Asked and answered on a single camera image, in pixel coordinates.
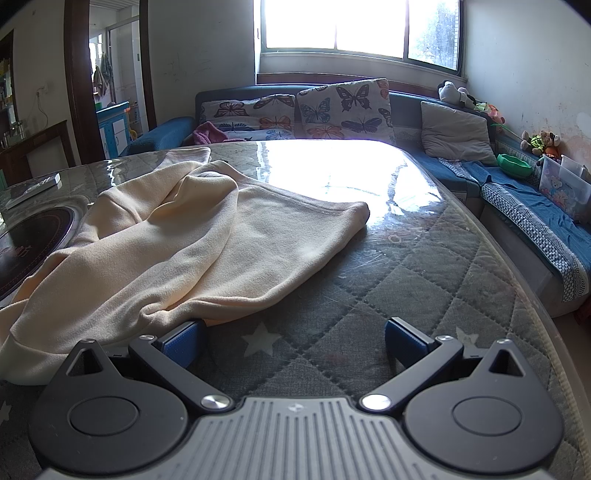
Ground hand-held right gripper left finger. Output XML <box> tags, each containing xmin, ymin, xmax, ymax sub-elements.
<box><xmin>65</xmin><ymin>318</ymin><xmax>234</xmax><ymax>414</ymax></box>

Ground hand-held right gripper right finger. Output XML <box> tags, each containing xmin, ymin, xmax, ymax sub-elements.
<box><xmin>358</xmin><ymin>316</ymin><xmax>525</xmax><ymax>414</ymax></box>

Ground cream fleece garment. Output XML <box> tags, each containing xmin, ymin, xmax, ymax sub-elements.
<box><xmin>0</xmin><ymin>147</ymin><xmax>371</xmax><ymax>386</ymax></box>

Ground grey quilted star table cover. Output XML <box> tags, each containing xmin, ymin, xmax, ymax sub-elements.
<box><xmin>0</xmin><ymin>141</ymin><xmax>591</xmax><ymax>480</ymax></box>

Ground blue patterned sofa cover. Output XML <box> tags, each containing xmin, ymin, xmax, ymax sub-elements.
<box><xmin>438</xmin><ymin>157</ymin><xmax>591</xmax><ymax>301</ymax></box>

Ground green plastic bowl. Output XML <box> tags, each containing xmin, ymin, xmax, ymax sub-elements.
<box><xmin>497</xmin><ymin>154</ymin><xmax>534</xmax><ymax>177</ymax></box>

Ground pink cloth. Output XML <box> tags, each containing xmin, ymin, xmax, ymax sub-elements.
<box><xmin>193</xmin><ymin>121</ymin><xmax>245</xmax><ymax>146</ymax></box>

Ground blue corner sofa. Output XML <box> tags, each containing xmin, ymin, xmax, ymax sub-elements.
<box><xmin>117</xmin><ymin>84</ymin><xmax>591</xmax><ymax>319</ymax></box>

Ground white remote control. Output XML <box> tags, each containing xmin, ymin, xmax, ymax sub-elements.
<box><xmin>4</xmin><ymin>173</ymin><xmax>63</xmax><ymax>208</ymax></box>

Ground grey pillow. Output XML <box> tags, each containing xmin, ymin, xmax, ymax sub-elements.
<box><xmin>420</xmin><ymin>100</ymin><xmax>498</xmax><ymax>167</ymax></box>

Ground clear plastic storage box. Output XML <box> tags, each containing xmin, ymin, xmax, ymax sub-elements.
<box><xmin>538</xmin><ymin>154</ymin><xmax>591</xmax><ymax>220</ymax></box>

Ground blue cabinet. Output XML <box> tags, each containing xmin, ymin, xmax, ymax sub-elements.
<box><xmin>96</xmin><ymin>102</ymin><xmax>131</xmax><ymax>160</ymax></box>

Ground square butterfly print pillow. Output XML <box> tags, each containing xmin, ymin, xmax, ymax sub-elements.
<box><xmin>296</xmin><ymin>78</ymin><xmax>395</xmax><ymax>141</ymax></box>

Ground long butterfly print pillow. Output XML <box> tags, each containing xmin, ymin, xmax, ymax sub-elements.
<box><xmin>199</xmin><ymin>93</ymin><xmax>296</xmax><ymax>141</ymax></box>

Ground orange green plush toy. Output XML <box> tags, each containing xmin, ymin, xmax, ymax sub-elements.
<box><xmin>475</xmin><ymin>102</ymin><xmax>506</xmax><ymax>127</ymax></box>

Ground brown plush toy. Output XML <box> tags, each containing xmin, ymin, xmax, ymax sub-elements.
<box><xmin>542</xmin><ymin>131</ymin><xmax>561</xmax><ymax>161</ymax></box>

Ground dark wooden sideboard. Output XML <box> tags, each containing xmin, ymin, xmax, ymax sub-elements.
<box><xmin>0</xmin><ymin>120</ymin><xmax>77</xmax><ymax>188</ymax></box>

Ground panda plush toy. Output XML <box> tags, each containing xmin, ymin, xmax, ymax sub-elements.
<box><xmin>438</xmin><ymin>80</ymin><xmax>478</xmax><ymax>110</ymax></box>

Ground hanging towels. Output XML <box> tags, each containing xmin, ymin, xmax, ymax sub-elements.
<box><xmin>92</xmin><ymin>53</ymin><xmax>114</xmax><ymax>97</ymax></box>

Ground wooden display cabinet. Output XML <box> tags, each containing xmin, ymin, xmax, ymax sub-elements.
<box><xmin>0</xmin><ymin>30</ymin><xmax>28</xmax><ymax>148</ymax></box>

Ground window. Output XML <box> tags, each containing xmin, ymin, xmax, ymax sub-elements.
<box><xmin>253</xmin><ymin>0</ymin><xmax>465</xmax><ymax>77</ymax></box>

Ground dark wooden door frame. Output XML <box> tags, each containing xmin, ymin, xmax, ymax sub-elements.
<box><xmin>64</xmin><ymin>0</ymin><xmax>158</xmax><ymax>162</ymax></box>

